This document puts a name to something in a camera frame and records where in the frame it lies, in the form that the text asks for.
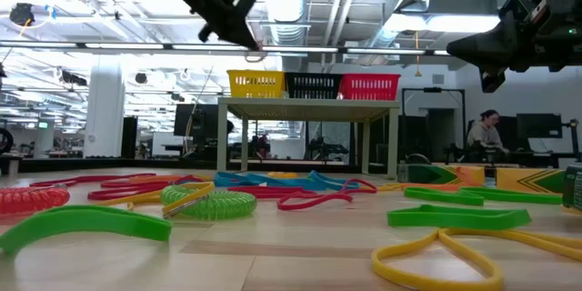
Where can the yellow plastic basket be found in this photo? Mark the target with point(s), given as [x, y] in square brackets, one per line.
[254, 84]

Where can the orange rubber band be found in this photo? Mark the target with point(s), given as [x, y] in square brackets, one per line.
[150, 178]

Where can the person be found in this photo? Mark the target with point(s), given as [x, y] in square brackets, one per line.
[484, 134]

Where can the pale green riser shelf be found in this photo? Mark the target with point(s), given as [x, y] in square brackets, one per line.
[309, 109]

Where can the white column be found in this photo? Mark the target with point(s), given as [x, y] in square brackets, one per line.
[104, 109]

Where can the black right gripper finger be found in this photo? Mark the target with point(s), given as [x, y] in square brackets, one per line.
[495, 32]
[495, 54]

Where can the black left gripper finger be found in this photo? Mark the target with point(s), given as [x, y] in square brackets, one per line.
[245, 25]
[236, 35]

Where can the yellow-orange coil wristband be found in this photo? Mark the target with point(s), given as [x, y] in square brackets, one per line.
[282, 175]

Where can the green exit sign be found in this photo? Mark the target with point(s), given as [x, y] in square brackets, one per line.
[43, 124]

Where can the pile of coloured rubber bands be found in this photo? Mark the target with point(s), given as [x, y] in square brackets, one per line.
[68, 179]

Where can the yellow rubber band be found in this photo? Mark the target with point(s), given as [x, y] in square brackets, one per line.
[377, 263]
[191, 196]
[395, 187]

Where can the yellow green crayon box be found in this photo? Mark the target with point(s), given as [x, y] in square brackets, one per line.
[514, 181]
[574, 188]
[468, 175]

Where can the blue rubber band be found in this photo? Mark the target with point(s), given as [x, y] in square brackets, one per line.
[318, 182]
[236, 179]

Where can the long ceiling light strip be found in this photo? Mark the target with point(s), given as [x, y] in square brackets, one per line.
[123, 46]

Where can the red plastic basket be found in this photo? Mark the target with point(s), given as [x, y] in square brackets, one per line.
[370, 87]

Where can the green rubber band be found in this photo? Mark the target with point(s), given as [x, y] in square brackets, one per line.
[436, 197]
[523, 198]
[91, 220]
[454, 220]

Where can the black door frame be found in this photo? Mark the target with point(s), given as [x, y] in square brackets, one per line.
[432, 90]

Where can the green coil wristband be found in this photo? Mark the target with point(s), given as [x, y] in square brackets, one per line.
[218, 207]

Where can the red rubber band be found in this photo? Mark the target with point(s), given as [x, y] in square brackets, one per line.
[263, 191]
[118, 193]
[314, 200]

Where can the orange-red coil wristband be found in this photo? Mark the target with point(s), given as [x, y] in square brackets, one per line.
[32, 200]

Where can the silver spiral ventilation duct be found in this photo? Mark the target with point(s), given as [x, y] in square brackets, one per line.
[291, 9]

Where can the black tall speaker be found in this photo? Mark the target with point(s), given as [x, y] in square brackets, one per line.
[129, 136]

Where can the black monitor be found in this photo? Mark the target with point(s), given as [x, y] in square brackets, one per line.
[538, 126]
[195, 120]

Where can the bright ceiling light panel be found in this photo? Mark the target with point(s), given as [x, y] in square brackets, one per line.
[454, 23]

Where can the black plastic basket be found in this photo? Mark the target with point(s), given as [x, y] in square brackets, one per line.
[314, 86]

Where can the black tyre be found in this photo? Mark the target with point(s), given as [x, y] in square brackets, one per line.
[5, 141]

